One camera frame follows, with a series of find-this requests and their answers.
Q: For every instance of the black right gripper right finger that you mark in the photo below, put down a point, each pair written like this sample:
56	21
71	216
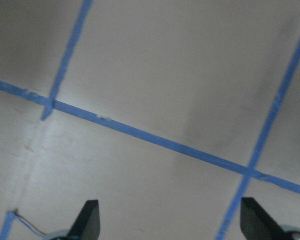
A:
256	223

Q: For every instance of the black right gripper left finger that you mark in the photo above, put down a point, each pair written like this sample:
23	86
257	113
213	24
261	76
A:
87	223

